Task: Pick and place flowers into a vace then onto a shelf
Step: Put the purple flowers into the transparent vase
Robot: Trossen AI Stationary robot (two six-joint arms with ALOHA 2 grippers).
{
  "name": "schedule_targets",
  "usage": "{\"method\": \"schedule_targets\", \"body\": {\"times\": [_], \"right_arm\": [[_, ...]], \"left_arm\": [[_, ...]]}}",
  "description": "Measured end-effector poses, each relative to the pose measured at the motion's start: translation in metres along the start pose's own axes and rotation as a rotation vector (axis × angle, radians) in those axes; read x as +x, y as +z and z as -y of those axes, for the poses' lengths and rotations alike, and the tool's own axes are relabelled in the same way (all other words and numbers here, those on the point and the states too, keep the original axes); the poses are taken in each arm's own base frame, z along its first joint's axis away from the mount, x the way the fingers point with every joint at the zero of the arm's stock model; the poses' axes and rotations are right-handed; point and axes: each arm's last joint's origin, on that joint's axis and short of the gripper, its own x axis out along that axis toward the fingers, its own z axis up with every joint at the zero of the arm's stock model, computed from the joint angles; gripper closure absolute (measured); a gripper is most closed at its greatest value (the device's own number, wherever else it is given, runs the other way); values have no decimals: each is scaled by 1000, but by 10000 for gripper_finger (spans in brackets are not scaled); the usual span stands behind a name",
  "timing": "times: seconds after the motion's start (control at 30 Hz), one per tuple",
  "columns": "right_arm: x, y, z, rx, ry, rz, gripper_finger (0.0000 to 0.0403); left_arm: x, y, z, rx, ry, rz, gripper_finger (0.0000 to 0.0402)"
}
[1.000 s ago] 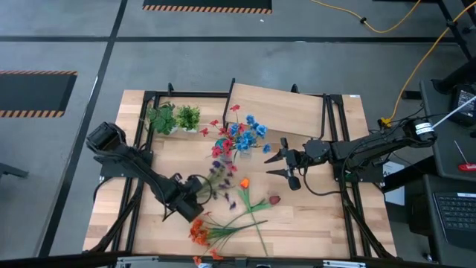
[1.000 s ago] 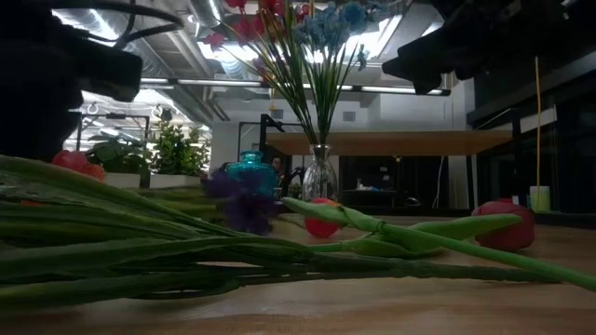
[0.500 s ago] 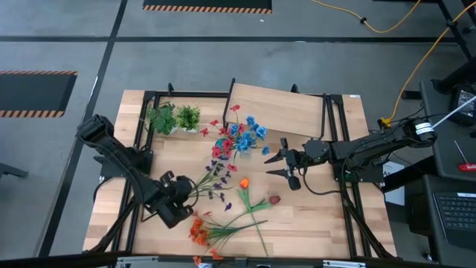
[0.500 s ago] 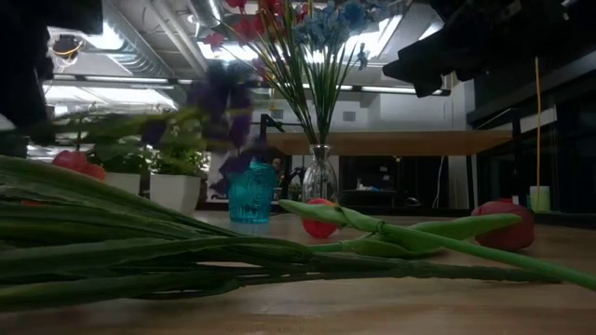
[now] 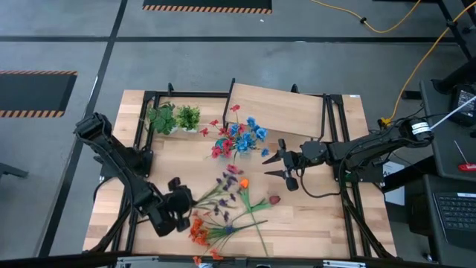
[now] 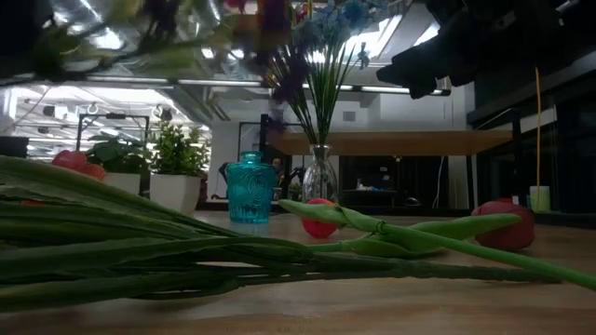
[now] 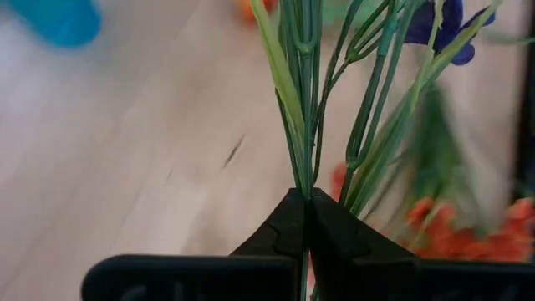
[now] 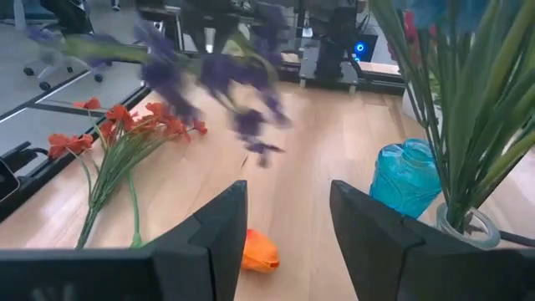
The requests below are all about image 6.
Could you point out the green flower stems bundle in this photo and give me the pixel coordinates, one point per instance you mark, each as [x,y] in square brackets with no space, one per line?
[139,260]

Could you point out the purple artificial flower bunch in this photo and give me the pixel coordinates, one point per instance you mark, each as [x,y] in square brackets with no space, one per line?
[288,79]

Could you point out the blue artificial flower bunch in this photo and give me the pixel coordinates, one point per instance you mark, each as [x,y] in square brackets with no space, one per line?
[340,21]

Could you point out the broad-leaf plant in white pot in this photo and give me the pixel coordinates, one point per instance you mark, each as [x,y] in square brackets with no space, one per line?
[118,156]

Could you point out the clear glass vase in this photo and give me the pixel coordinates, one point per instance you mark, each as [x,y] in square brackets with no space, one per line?
[320,179]

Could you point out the long linear ceiling light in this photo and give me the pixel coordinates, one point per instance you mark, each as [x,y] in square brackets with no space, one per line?
[219,83]

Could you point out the person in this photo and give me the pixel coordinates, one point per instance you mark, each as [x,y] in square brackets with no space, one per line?
[277,164]

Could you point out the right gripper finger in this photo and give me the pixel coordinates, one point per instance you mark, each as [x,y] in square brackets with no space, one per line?
[433,86]
[410,67]

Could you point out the wooden shelf with black legs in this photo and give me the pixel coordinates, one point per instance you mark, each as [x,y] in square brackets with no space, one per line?
[396,142]

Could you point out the pale cylindrical container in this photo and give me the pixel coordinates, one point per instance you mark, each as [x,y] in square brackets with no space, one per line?
[540,199]

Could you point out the teal glass vase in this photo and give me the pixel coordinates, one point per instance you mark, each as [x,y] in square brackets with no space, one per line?
[251,191]

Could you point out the black background stand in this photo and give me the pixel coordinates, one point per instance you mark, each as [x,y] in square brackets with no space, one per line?
[264,125]

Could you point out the dark red artificial tulip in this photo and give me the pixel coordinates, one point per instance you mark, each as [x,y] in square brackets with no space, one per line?
[507,237]

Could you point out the small-leaf plant in white pot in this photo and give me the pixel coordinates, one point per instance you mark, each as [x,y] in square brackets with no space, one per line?
[177,191]

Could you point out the black monitor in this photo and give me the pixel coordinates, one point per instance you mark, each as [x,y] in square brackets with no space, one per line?
[14,146]

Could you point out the silver ventilation duct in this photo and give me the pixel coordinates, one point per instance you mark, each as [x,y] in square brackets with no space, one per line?
[195,100]

